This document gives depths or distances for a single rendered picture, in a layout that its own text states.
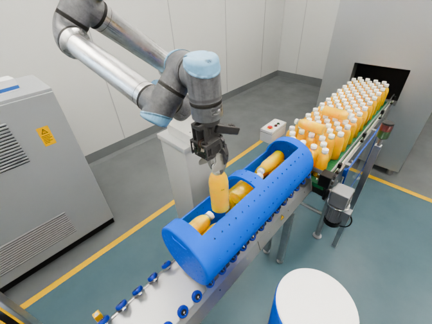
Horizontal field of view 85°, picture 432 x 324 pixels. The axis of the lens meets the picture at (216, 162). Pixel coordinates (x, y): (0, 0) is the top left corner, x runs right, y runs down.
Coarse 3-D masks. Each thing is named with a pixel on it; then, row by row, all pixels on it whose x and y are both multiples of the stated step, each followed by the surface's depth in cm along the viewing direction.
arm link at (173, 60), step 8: (168, 56) 68; (176, 56) 65; (168, 64) 67; (176, 64) 64; (168, 72) 66; (176, 72) 64; (168, 80) 66; (176, 80) 66; (176, 88) 67; (184, 88) 68
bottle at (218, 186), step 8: (216, 176) 81; (224, 176) 82; (216, 184) 82; (224, 184) 82; (216, 192) 84; (224, 192) 84; (216, 200) 86; (224, 200) 87; (216, 208) 89; (224, 208) 89
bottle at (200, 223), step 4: (200, 216) 105; (204, 216) 105; (208, 216) 107; (192, 220) 103; (196, 220) 103; (200, 220) 103; (204, 220) 103; (208, 220) 105; (192, 224) 101; (196, 224) 101; (200, 224) 102; (204, 224) 103; (208, 224) 105; (196, 228) 100; (200, 228) 101; (204, 228) 103; (200, 232) 101
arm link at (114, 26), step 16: (64, 0) 84; (80, 0) 85; (96, 0) 88; (64, 16) 85; (80, 16) 87; (96, 16) 91; (112, 16) 96; (112, 32) 99; (128, 32) 103; (128, 48) 110; (144, 48) 113; (160, 48) 121; (160, 64) 125
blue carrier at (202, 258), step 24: (288, 144) 140; (288, 168) 119; (264, 192) 107; (288, 192) 119; (192, 216) 113; (216, 216) 123; (240, 216) 97; (264, 216) 107; (168, 240) 98; (192, 240) 86; (216, 240) 89; (240, 240) 97; (192, 264) 91; (216, 264) 88
